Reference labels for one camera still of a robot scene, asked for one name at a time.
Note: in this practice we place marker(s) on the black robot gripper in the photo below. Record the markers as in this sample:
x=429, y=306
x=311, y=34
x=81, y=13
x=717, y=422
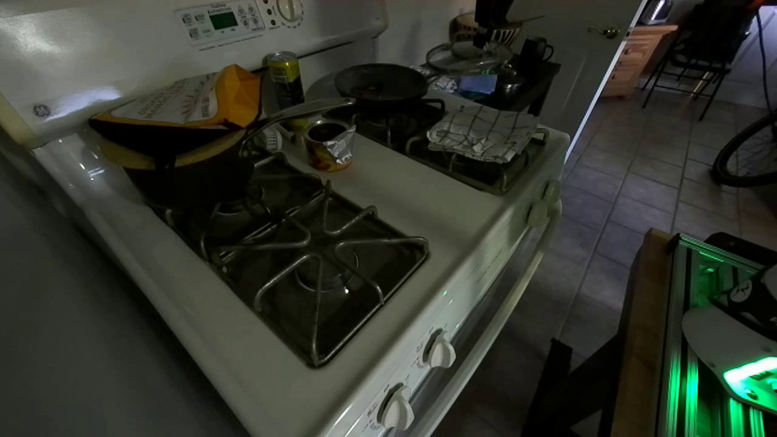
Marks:
x=496, y=11

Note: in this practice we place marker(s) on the round glass pan lid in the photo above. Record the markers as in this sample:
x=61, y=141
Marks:
x=462, y=60

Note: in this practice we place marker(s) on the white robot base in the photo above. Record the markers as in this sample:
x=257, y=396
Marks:
x=720, y=340

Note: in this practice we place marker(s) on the black frying pan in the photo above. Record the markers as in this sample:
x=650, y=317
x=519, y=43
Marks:
x=379, y=83

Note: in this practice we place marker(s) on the black mug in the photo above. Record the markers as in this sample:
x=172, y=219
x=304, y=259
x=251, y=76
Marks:
x=536, y=54

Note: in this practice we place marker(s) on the blue sponge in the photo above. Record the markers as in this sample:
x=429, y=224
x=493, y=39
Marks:
x=478, y=85

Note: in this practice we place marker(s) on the dark side table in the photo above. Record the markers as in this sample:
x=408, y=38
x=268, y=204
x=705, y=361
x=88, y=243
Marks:
x=536, y=88

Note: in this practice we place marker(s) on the white door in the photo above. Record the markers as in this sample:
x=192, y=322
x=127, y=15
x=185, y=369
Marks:
x=584, y=88

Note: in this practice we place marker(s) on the checkered dish towel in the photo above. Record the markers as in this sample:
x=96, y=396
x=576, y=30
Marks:
x=487, y=135

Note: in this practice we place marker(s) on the black double burner grate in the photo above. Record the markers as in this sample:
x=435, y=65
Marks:
x=323, y=236
x=390, y=127

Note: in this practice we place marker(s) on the white stove knob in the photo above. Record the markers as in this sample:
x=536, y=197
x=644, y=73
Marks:
x=396, y=409
x=438, y=351
x=555, y=193

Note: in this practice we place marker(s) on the white gas stove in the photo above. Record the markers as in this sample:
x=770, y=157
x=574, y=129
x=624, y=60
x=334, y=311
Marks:
x=421, y=195

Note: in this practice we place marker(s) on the black chair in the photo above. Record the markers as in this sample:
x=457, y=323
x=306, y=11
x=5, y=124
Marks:
x=705, y=50

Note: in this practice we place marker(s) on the yellow green drink can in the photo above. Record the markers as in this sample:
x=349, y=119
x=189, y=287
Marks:
x=282, y=82

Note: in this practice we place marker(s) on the bicycle wheel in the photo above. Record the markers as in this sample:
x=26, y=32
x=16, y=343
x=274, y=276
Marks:
x=723, y=161

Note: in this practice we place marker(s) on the yellow paper bag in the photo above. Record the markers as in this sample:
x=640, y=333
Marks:
x=232, y=93

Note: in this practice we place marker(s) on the black cooking pot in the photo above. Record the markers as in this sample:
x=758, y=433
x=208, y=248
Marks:
x=185, y=176

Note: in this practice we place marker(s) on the wooden cart board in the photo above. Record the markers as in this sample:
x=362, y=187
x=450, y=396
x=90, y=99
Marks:
x=644, y=340

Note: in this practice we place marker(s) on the green lit metal frame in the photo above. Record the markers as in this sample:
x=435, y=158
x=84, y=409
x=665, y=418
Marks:
x=671, y=380

